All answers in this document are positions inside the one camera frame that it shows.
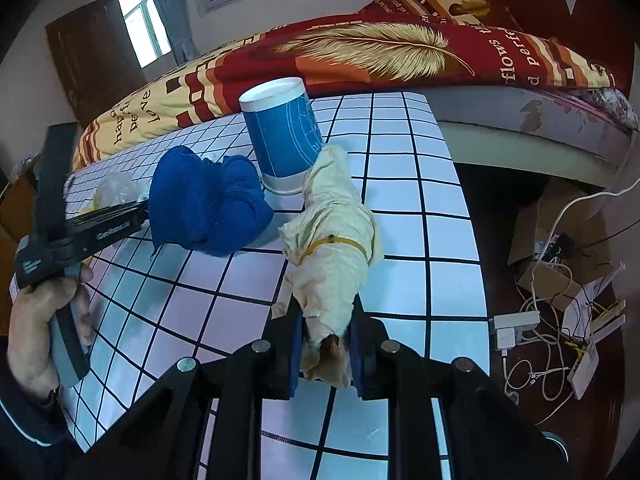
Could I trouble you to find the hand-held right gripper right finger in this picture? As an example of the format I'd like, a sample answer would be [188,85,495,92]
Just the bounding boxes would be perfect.
[349,292,571,480]

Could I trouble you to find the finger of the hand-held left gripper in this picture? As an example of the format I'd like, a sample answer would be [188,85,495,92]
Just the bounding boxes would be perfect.
[106,199,151,224]

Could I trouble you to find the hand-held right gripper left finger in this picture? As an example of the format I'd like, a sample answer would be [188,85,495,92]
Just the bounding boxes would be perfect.
[75,304,306,480]

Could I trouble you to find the clear plastic bag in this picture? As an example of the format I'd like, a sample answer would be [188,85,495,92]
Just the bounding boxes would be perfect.
[92,172,151,211]

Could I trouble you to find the blue cloth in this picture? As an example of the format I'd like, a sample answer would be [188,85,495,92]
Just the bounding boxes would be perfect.
[149,146,275,258]

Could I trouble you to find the beige cloth wad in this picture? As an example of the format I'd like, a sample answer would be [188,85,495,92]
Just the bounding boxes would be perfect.
[277,144,385,390]

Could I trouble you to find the blue paper cup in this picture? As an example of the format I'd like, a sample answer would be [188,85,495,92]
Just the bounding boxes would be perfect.
[238,76,325,196]

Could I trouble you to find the person's left forearm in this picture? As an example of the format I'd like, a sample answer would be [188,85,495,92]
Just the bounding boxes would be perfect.
[0,335,88,480]

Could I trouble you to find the person's left hand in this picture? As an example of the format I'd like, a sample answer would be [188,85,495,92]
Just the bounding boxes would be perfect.
[7,265,96,402]

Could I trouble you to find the white checkered tablecloth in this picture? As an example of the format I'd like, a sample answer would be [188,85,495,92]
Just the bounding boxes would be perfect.
[57,91,491,480]

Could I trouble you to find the brown wooden door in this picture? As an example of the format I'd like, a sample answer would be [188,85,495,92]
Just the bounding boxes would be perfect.
[45,0,146,128]

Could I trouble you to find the white power strip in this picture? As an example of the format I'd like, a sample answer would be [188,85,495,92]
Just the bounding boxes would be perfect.
[492,310,542,353]

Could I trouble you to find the small window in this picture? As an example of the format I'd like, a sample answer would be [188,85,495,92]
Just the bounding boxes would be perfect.
[116,0,173,68]

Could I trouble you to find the grey curtain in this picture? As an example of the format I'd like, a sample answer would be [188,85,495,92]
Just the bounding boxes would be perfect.
[142,0,198,63]

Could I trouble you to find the open cardboard box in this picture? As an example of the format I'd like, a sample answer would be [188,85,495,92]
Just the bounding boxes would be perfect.
[507,177,613,311]

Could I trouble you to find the white router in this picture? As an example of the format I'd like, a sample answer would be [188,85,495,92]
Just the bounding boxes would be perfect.
[567,310,628,401]

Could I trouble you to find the bed with red headboard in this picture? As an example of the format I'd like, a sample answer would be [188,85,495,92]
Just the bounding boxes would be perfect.
[430,0,640,176]

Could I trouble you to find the red yellow printed blanket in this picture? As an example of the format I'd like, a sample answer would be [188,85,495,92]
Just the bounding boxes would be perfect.
[72,0,618,171]

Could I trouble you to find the floral pillow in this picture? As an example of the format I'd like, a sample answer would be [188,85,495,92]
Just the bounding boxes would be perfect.
[590,87,640,133]

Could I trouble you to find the tangled white cables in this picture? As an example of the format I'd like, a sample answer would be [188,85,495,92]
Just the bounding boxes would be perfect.
[502,330,576,416]

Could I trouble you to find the yellow network cable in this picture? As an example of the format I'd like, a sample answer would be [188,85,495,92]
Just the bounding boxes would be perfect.
[565,300,626,356]

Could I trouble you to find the white power cable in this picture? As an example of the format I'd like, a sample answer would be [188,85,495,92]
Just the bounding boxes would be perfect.
[530,175,640,311]

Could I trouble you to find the black cable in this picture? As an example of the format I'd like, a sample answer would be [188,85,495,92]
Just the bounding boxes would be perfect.
[575,217,640,252]

